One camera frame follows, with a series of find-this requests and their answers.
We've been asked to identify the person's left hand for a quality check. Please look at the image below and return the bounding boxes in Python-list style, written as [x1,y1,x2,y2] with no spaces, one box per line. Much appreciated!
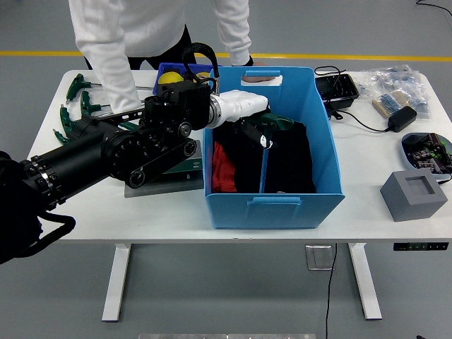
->
[241,61,282,84]

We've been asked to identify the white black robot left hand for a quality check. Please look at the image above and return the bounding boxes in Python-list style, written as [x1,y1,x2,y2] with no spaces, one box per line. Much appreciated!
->
[211,90,275,151]

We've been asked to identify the large green T-handle hex key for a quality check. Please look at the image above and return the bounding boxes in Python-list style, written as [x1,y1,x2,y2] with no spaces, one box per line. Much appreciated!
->
[243,112,296,194]

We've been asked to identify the large blue plastic box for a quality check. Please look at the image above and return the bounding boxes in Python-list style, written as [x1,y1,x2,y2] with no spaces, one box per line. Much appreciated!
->
[201,66,346,230]

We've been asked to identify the green grey hex key stand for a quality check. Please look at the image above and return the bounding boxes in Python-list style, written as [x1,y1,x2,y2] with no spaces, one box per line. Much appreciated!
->
[123,139,205,198]

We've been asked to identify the black wristband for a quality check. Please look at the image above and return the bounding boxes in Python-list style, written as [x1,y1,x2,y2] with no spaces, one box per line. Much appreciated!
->
[231,54,255,68]

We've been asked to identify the red cloth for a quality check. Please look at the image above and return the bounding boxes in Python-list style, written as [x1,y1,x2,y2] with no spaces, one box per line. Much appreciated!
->
[211,141,237,194]

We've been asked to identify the black cloth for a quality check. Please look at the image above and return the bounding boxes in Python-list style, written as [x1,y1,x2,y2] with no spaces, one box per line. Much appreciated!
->
[211,119,317,194]

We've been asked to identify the black plastic tray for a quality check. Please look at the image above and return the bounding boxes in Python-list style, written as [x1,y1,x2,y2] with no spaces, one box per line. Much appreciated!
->
[313,73,360,110]

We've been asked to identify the white table leg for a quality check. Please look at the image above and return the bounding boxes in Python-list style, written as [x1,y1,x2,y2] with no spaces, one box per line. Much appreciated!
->
[101,243,132,323]
[347,242,383,321]

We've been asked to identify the yellow ball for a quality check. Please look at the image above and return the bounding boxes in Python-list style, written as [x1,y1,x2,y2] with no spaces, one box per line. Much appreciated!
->
[157,72,184,85]

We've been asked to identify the small dark blue bin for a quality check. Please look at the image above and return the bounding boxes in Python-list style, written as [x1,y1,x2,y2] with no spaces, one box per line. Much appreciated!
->
[155,62,223,103]

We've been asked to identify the black table control panel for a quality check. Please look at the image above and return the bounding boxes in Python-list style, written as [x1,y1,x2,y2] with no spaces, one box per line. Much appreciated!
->
[393,242,449,252]

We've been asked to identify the person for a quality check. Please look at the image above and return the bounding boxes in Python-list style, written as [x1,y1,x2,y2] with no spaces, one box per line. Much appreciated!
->
[68,0,254,71]

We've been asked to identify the silver floor socket plate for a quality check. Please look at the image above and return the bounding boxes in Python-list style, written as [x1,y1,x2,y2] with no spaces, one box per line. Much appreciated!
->
[304,244,335,271]

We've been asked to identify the resistor tape strip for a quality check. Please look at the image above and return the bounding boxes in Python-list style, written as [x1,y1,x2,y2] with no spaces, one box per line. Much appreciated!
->
[371,90,412,117]

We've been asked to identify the clear bags of components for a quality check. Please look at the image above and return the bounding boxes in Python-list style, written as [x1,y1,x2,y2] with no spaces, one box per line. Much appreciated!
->
[352,64,432,121]

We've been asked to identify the grey foam block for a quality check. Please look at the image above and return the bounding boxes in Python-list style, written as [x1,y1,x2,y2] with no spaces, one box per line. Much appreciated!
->
[379,169,448,223]

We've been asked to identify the black power adapter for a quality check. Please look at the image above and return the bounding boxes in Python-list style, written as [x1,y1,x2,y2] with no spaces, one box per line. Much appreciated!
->
[387,105,418,133]

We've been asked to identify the light blue plate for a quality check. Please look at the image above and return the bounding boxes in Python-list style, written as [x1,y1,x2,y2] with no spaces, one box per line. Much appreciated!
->
[400,132,452,176]

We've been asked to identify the pile of electronic parts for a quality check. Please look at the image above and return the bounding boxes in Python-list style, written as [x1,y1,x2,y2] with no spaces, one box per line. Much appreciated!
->
[402,133,452,174]

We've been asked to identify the black adapter cable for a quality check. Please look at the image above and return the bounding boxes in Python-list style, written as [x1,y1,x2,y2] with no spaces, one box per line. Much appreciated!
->
[313,66,393,133]

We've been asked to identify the thin black floor cable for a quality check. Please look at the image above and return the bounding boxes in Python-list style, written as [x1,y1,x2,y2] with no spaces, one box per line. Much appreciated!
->
[415,0,452,17]

